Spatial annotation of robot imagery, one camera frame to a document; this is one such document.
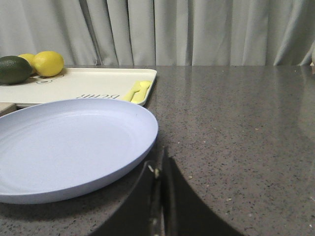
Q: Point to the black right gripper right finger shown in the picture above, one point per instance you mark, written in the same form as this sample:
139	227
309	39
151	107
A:
185	214

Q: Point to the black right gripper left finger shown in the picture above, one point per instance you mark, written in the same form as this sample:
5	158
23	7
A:
140	213

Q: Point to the light blue round plate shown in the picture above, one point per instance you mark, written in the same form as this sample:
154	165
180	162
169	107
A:
61	150

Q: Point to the cream rectangular bear tray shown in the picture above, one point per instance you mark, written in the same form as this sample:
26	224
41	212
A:
111	83

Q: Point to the yellow lemon front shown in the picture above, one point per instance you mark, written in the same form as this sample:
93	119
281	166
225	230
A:
48	63

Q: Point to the yellow lemon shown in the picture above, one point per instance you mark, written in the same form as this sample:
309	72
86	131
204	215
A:
48	63
29	58

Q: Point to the grey pleated curtain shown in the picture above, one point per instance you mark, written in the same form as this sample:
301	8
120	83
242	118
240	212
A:
161	32

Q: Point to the yellow lemon rear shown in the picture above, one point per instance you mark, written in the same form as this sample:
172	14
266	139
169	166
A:
29	58

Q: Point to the dark green lime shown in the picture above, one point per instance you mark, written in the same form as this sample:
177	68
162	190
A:
14	70

